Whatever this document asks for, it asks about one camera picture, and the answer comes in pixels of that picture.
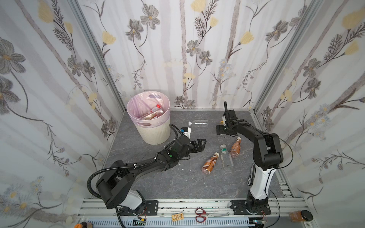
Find clear green-cap bottle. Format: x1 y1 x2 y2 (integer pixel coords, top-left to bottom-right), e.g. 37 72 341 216
220 144 234 167

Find yellow red label bottle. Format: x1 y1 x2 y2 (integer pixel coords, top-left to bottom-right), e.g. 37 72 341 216
140 104 164 120

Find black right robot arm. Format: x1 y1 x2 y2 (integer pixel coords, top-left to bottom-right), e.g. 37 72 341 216
216 109 284 215

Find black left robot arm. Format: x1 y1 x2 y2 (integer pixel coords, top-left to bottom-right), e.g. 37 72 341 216
87 135 207 213

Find cream waste bin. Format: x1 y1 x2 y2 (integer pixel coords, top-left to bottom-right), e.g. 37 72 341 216
134 118 171 145

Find brown coffee drink bottle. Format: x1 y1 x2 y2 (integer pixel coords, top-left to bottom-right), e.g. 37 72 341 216
202 153 220 174

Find small brown tea bottle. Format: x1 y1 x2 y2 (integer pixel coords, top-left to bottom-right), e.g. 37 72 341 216
230 137 241 158

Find clear ribbed white-cap bottle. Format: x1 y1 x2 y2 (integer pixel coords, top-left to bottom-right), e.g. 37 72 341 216
188 120 209 127

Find small yellow tag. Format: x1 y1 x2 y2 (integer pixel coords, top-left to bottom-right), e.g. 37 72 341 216
172 213 184 222

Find amber jar black lid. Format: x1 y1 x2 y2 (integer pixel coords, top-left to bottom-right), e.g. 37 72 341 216
289 210 313 222

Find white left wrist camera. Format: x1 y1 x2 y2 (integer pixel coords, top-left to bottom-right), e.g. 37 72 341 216
181 127 192 139

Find red handled scissors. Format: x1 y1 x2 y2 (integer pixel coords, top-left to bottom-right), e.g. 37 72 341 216
195 208 230 223

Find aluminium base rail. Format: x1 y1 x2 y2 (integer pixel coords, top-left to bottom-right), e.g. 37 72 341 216
77 197 312 228

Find black corrugated cable conduit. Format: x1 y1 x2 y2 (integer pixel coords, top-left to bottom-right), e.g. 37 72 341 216
86 159 155 228

